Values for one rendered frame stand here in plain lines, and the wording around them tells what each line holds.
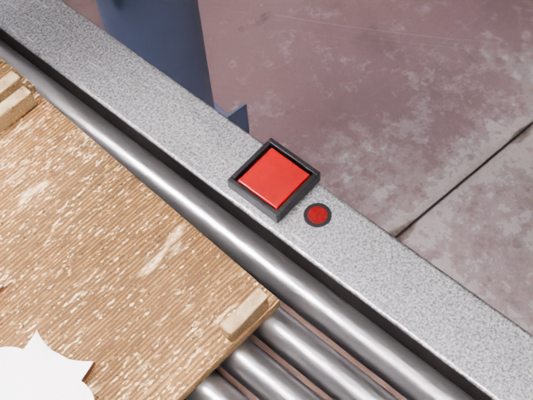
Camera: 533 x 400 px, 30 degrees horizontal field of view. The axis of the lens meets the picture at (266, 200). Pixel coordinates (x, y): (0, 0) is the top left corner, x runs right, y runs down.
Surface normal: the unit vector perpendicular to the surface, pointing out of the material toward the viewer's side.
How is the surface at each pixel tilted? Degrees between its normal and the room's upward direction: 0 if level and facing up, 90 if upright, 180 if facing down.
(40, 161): 0
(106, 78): 0
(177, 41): 90
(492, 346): 0
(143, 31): 90
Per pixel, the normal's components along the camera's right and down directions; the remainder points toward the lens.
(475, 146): -0.04, -0.51
